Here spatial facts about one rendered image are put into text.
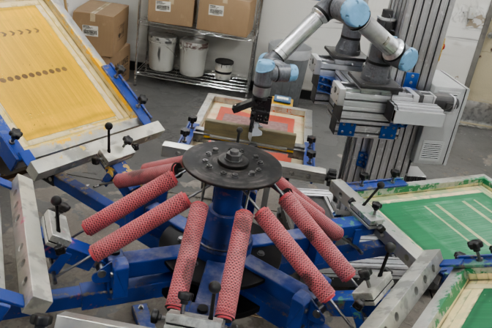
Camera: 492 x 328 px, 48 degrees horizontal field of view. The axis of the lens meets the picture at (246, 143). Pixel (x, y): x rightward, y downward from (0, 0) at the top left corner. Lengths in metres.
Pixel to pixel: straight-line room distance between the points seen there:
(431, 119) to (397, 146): 0.43
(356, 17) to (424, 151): 1.12
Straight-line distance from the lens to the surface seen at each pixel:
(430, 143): 3.28
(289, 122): 2.95
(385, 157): 3.27
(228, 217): 1.66
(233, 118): 2.88
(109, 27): 5.50
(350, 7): 2.42
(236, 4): 5.62
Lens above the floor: 2.03
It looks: 24 degrees down
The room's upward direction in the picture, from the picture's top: 9 degrees clockwise
